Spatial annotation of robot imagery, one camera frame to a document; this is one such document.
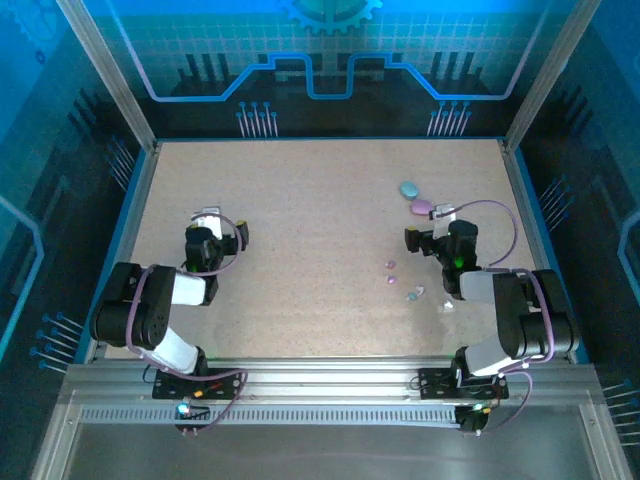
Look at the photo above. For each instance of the black controller board with LED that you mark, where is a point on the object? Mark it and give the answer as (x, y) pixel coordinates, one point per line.
(472, 419)
(192, 414)

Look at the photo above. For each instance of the blue earbud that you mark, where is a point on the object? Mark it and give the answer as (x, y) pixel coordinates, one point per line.
(412, 297)

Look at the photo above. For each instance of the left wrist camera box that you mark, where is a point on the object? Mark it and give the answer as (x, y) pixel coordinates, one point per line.
(212, 225)

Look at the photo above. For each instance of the aluminium front rail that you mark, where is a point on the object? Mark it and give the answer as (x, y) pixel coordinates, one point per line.
(325, 375)

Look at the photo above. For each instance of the grey metal front panel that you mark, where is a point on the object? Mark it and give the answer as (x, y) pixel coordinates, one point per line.
(325, 450)

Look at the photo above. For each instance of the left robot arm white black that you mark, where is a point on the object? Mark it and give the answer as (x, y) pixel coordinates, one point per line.
(185, 290)

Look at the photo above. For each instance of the pink earbud charging case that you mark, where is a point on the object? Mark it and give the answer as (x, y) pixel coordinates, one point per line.
(421, 206)

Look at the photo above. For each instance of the aluminium frame post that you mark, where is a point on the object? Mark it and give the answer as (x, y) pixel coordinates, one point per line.
(107, 75)
(550, 75)

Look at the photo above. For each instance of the blue earbud charging case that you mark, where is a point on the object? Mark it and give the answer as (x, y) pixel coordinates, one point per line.
(409, 188)

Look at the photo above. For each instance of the white earbud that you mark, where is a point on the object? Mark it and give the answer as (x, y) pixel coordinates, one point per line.
(446, 306)
(420, 289)

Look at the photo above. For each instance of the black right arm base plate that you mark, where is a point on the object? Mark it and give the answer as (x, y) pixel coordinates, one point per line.
(435, 382)

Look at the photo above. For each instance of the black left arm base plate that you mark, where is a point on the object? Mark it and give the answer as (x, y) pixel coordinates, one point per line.
(225, 382)

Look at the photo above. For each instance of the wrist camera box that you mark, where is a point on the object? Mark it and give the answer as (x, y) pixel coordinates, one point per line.
(212, 225)
(444, 225)

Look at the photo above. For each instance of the aluminium table side rail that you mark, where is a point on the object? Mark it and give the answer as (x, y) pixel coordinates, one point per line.
(521, 200)
(124, 240)

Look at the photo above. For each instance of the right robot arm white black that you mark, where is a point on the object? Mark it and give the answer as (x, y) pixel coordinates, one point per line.
(520, 310)

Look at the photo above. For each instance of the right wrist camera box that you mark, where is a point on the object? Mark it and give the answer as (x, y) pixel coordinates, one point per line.
(444, 225)

